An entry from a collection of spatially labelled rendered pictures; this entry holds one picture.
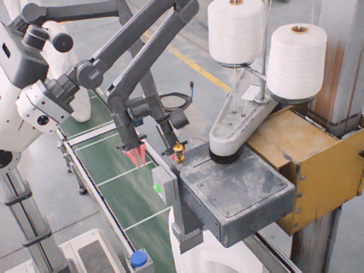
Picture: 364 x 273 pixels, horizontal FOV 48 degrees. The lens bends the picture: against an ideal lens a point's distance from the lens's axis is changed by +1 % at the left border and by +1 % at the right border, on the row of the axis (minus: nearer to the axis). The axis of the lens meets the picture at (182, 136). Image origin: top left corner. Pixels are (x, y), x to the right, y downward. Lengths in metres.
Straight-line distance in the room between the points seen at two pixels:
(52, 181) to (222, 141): 2.35
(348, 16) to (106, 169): 1.90
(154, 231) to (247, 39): 1.34
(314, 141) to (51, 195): 2.32
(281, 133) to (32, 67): 0.82
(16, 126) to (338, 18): 1.05
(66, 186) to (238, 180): 2.26
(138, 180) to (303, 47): 1.73
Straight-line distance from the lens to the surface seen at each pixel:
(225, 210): 1.05
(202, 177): 1.13
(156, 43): 1.34
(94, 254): 2.41
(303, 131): 1.30
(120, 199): 2.47
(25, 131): 1.50
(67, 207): 3.08
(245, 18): 1.19
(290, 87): 1.06
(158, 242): 2.22
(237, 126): 1.17
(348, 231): 2.82
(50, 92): 1.29
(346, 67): 1.23
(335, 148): 1.28
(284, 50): 1.03
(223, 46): 1.23
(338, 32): 1.20
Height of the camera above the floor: 2.12
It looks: 38 degrees down
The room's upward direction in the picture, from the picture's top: 6 degrees counter-clockwise
